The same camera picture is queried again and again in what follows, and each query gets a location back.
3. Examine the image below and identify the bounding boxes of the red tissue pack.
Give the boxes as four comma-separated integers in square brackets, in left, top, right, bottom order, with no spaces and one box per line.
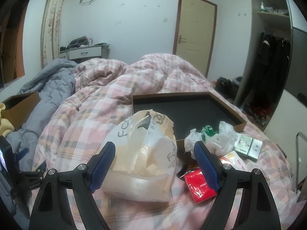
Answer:
[184,169,216,204]

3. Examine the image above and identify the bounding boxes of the green white tissue box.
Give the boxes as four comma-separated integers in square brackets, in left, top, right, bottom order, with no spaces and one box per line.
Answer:
[234,133,263,162]

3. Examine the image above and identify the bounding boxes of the white green plastic bag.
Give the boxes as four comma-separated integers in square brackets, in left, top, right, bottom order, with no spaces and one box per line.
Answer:
[184,121,239,159]

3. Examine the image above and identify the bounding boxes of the beige translucent shopping bag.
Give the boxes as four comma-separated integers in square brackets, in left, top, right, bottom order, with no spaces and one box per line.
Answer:
[102,110,177,202]

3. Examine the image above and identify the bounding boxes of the black yellow wipes pack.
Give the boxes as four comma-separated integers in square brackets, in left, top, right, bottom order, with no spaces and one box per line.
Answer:
[176,165,199,181]

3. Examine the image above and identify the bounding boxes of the open cardboard box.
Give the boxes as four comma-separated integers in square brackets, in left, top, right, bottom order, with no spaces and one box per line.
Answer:
[2,92,40,129]

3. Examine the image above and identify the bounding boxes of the brown tray with black liner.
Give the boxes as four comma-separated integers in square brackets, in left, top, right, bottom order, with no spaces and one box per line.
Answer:
[132,92,247,165]

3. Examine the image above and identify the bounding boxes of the grey quilted blanket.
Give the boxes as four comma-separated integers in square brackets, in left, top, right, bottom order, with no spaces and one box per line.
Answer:
[6,59,78,171]

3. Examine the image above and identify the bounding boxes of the black bag on floor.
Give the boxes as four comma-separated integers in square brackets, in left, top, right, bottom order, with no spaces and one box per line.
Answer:
[215,76,242,103]

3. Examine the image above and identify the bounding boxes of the pink plaid duvet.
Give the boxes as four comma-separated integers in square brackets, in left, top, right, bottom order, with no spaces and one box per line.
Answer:
[33,53,306,229]

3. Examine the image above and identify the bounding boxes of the dark wardrobe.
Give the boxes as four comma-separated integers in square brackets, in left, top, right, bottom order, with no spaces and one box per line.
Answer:
[235,0,306,130]

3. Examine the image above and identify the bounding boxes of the white drawer desk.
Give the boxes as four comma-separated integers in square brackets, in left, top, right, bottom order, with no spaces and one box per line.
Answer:
[59,36,110,63]

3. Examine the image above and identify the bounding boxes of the floral curtain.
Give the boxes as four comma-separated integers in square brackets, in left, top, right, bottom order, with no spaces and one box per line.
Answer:
[41,0,64,67]

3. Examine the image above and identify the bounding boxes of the cream panel door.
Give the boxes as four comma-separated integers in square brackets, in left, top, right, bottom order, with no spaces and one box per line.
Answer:
[173,0,218,77]

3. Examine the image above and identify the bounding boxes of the phone on black clamp mount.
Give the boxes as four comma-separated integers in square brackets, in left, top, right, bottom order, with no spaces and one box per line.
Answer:
[1,136,46,200]

